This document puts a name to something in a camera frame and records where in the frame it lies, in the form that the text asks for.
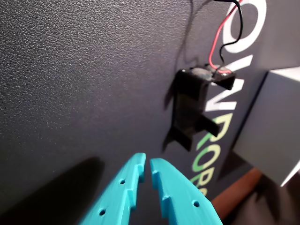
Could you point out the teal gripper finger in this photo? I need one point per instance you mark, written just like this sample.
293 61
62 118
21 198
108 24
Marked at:
182 199
117 197

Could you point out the black plastic motor part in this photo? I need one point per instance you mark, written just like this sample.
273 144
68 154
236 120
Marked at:
189 103

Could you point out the white open paper box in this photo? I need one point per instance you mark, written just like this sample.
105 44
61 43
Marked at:
269 117

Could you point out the dark mat with WOWROBO print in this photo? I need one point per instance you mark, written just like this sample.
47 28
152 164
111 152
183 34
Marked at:
70 70

